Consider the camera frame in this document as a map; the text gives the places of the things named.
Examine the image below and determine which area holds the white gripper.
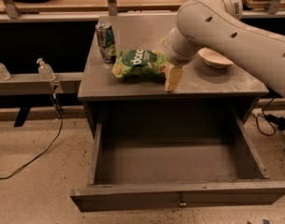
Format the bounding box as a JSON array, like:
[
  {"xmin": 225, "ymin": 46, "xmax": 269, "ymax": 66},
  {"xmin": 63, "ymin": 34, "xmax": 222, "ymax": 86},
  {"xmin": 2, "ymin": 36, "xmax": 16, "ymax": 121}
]
[{"xmin": 159, "ymin": 28, "xmax": 202, "ymax": 91}]

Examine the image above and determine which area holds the green rice chip bag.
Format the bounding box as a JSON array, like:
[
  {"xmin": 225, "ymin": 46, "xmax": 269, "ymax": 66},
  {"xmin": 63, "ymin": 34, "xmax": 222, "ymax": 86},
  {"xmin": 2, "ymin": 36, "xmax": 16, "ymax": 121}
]
[{"xmin": 111, "ymin": 49, "xmax": 171, "ymax": 78}]

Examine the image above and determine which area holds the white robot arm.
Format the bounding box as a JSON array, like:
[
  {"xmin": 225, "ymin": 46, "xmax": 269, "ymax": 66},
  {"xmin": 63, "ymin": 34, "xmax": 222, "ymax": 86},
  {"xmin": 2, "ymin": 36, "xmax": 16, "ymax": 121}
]
[{"xmin": 164, "ymin": 0, "xmax": 285, "ymax": 97}]

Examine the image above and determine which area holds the open grey top drawer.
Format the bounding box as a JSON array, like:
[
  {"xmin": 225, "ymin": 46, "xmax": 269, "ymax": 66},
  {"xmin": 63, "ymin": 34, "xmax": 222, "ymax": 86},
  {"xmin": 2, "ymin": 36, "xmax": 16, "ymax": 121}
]
[{"xmin": 71, "ymin": 104, "xmax": 285, "ymax": 212}]

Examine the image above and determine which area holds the metal drawer knob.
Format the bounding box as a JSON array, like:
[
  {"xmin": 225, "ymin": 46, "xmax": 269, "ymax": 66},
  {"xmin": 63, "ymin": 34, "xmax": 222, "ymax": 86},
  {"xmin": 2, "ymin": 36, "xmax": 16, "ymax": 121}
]
[{"xmin": 178, "ymin": 194, "xmax": 187, "ymax": 208}]

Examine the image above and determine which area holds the white paper bowl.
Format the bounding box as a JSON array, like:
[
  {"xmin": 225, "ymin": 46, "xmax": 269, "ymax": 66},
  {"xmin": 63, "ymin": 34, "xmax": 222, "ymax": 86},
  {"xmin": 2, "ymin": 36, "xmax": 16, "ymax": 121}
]
[{"xmin": 198, "ymin": 48, "xmax": 233, "ymax": 69}]

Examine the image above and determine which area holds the grey cabinet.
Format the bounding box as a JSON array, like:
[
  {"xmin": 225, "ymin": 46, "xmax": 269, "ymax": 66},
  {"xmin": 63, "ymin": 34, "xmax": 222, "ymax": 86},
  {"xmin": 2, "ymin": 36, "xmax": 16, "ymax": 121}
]
[{"xmin": 78, "ymin": 14, "xmax": 268, "ymax": 130}]

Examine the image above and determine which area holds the crushed soda can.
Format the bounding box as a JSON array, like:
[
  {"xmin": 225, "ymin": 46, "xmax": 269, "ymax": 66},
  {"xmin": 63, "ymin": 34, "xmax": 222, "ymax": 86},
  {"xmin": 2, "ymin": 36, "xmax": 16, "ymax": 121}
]
[{"xmin": 95, "ymin": 21, "xmax": 116, "ymax": 63}]

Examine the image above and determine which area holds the clear sanitizer pump bottle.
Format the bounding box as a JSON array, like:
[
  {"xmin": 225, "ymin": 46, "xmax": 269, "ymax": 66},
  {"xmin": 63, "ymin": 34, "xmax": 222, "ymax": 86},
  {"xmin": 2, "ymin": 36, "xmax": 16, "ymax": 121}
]
[{"xmin": 36, "ymin": 58, "xmax": 56, "ymax": 81}]

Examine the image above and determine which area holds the clear bottle at left edge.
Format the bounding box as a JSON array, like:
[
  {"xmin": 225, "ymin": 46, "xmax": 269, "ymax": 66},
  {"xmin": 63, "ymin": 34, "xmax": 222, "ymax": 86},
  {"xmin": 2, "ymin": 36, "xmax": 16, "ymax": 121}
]
[{"xmin": 0, "ymin": 63, "xmax": 11, "ymax": 80}]

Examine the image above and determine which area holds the black cables right floor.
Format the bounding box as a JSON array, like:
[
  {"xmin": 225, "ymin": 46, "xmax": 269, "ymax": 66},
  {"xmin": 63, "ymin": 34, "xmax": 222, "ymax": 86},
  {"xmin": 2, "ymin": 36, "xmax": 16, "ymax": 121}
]
[{"xmin": 255, "ymin": 97, "xmax": 285, "ymax": 164}]

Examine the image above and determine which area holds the black floor cable left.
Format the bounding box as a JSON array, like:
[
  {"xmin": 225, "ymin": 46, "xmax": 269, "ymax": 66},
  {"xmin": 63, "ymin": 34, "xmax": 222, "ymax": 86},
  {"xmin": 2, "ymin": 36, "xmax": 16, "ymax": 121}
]
[{"xmin": 0, "ymin": 81, "xmax": 64, "ymax": 182}]

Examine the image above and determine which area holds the grey metal shelf rail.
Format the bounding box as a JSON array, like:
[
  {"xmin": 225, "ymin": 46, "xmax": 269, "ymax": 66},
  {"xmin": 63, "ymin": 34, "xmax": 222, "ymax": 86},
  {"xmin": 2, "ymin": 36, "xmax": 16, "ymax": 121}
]
[{"xmin": 0, "ymin": 72, "xmax": 83, "ymax": 96}]

